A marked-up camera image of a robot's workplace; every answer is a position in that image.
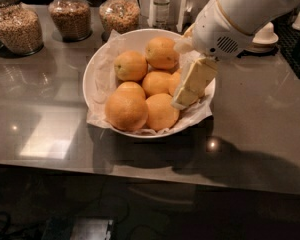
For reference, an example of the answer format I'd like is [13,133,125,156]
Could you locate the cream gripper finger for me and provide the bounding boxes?
[174,24,197,54]
[171,58,217,110]

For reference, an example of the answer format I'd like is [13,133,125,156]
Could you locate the black rubber mat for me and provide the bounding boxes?
[273,13,300,81]

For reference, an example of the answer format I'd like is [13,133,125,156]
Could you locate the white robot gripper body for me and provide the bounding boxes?
[192,0,253,60]

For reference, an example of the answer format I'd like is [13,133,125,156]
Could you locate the right glass cereal jar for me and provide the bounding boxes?
[99,0,140,41]

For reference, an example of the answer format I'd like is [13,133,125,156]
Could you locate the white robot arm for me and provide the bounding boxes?
[172,0,300,109]

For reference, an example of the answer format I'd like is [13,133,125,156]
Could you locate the white ceramic bowl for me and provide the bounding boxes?
[82,28,217,140]

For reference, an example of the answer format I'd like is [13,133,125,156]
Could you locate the middle glass cereal jar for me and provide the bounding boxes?
[48,0,92,41]

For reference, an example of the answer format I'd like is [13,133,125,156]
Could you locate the large front left orange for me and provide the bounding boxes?
[105,92,148,132]

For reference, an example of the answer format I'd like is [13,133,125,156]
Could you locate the white stand holder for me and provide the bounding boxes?
[139,0,209,33]

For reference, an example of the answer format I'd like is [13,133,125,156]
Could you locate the glass cereal jar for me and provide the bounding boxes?
[48,0,92,41]
[99,0,140,41]
[0,0,43,56]

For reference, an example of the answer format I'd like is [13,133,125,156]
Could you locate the left glass cereal jar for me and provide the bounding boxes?
[0,0,43,56]

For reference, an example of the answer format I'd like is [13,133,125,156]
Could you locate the clear glass bottle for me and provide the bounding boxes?
[152,0,170,29]

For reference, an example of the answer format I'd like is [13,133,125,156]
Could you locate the partly hidden left orange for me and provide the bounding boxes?
[117,81,146,99]

